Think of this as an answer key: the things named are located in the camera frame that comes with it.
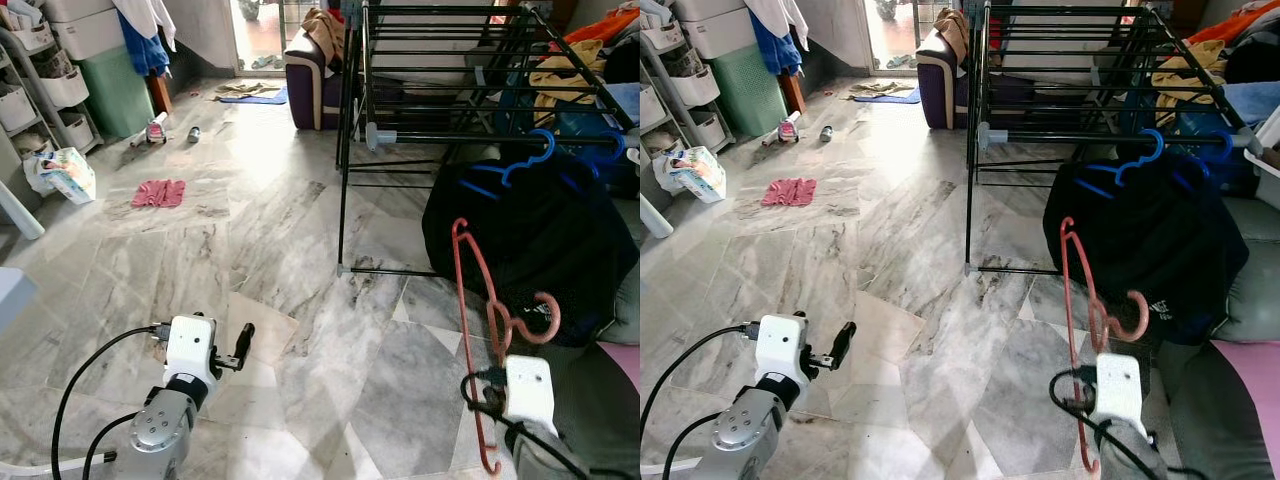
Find pink plastic hanger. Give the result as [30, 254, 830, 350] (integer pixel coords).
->
[450, 217, 563, 476]
[1058, 217, 1153, 476]

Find blue plastic hanger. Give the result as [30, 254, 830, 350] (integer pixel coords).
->
[1075, 128, 1166, 199]
[458, 128, 561, 201]
[575, 130, 626, 166]
[1185, 130, 1236, 166]

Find dark green sofa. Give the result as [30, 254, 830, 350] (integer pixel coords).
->
[1160, 195, 1280, 480]
[540, 260, 641, 480]

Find pink cushion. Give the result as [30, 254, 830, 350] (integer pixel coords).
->
[1210, 340, 1280, 411]
[598, 340, 641, 396]

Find pink floor cloth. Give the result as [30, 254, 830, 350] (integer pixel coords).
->
[762, 178, 817, 208]
[132, 179, 187, 209]

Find black hanging garment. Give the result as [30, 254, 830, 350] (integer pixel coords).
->
[422, 150, 641, 346]
[1043, 150, 1251, 346]

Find white tube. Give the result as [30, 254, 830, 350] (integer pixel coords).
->
[0, 182, 46, 241]
[640, 192, 675, 239]

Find colourful printed plastic bag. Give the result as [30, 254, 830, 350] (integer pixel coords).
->
[25, 147, 98, 206]
[655, 147, 728, 204]

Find blue door mat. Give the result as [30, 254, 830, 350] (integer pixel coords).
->
[215, 85, 289, 106]
[850, 85, 921, 104]

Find purple sofa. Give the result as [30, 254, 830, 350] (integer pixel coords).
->
[285, 30, 351, 131]
[915, 28, 981, 129]

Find black metal drying rack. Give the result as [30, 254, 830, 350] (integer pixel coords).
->
[962, 0, 1266, 276]
[335, 0, 641, 276]

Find blue laundry basket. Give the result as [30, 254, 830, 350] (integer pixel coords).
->
[500, 85, 641, 141]
[1130, 85, 1251, 141]

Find grey rack white baskets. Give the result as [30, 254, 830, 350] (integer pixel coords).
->
[640, 20, 731, 161]
[0, 20, 101, 161]

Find white plastic basket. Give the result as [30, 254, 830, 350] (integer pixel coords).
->
[1245, 105, 1280, 181]

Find blue hanging cloth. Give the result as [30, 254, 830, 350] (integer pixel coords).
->
[750, 12, 803, 76]
[118, 12, 171, 79]

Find glass sliding door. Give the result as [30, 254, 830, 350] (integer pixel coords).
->
[865, 0, 976, 71]
[230, 0, 346, 73]

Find brown garment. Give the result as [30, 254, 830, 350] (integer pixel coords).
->
[935, 8, 973, 61]
[300, 8, 346, 61]

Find yellow garment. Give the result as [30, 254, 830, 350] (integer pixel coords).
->
[528, 40, 606, 126]
[1150, 40, 1229, 126]

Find white hanging cloth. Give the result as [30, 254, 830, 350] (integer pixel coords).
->
[112, 0, 179, 51]
[745, 0, 811, 51]

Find white storage box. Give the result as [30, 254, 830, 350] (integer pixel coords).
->
[45, 0, 126, 61]
[675, 0, 756, 59]

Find plain orange cloth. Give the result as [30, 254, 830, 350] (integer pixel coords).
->
[565, 8, 641, 46]
[1190, 5, 1280, 46]

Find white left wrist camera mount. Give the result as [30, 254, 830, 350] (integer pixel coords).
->
[163, 315, 219, 386]
[753, 313, 809, 386]

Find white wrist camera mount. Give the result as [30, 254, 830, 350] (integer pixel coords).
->
[753, 313, 809, 386]
[163, 315, 219, 386]
[503, 355, 558, 436]
[1095, 352, 1146, 431]

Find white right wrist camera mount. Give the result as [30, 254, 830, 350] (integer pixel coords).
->
[1095, 352, 1146, 431]
[503, 355, 558, 436]

